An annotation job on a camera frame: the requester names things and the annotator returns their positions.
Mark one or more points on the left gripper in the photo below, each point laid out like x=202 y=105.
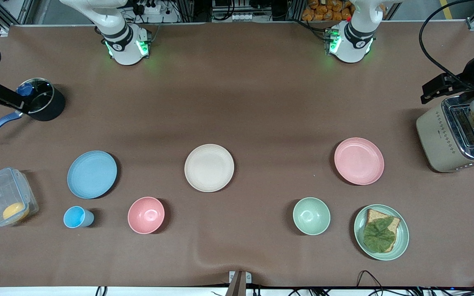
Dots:
x=462 y=80

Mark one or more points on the pink plate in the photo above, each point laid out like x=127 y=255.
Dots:
x=358 y=161

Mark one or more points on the blue plate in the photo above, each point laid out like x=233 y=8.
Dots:
x=92 y=174

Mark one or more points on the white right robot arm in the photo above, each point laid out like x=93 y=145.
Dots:
x=121 y=45

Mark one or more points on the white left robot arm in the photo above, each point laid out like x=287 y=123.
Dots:
x=352 y=41

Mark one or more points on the glass lid with blue knob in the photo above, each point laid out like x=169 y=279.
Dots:
x=41 y=96

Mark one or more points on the beige and chrome toaster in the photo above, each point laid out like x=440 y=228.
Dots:
x=434 y=139

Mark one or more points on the yellow fruit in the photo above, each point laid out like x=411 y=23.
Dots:
x=15 y=212

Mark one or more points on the blue cup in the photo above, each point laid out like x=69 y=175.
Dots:
x=76 y=217

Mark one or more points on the bag of orange snacks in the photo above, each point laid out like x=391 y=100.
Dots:
x=327 y=10

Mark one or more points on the bread slice under lettuce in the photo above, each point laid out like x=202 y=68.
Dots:
x=393 y=224

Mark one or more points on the green plate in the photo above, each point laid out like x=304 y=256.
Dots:
x=403 y=238

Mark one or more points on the green lettuce leaf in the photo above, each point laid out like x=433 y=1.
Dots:
x=379 y=236

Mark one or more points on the pink bowl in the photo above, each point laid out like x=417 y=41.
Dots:
x=146 y=215

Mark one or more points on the green bowl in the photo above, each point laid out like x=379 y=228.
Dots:
x=311 y=216

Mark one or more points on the brown table cloth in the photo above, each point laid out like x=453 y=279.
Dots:
x=237 y=102

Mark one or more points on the beige plate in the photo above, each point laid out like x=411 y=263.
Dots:
x=209 y=167

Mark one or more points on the white power strip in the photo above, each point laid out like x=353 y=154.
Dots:
x=242 y=17

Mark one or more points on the metal camera mount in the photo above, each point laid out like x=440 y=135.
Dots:
x=239 y=281

